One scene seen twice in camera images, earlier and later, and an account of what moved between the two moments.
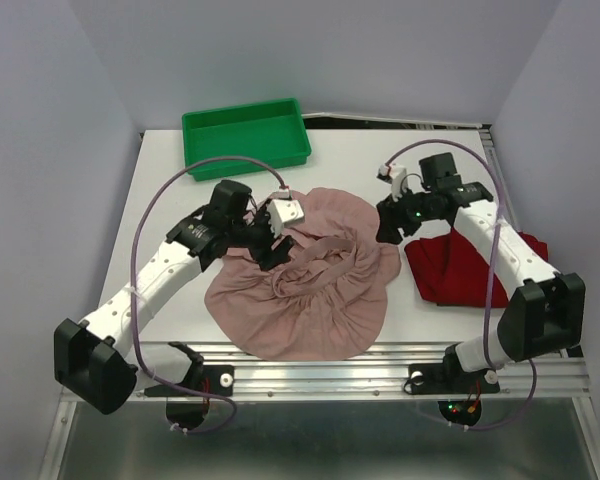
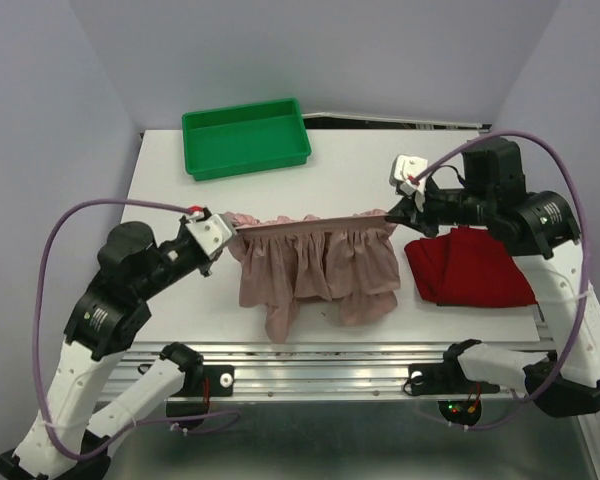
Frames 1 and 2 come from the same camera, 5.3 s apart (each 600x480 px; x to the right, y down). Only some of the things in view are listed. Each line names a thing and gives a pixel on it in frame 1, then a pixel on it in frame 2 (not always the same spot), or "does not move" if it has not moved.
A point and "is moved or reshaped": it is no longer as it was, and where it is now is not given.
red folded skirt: [454, 277] does not move
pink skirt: [329, 302] is moved or reshaped
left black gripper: [264, 255] -> [204, 267]
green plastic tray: [273, 131] does not move
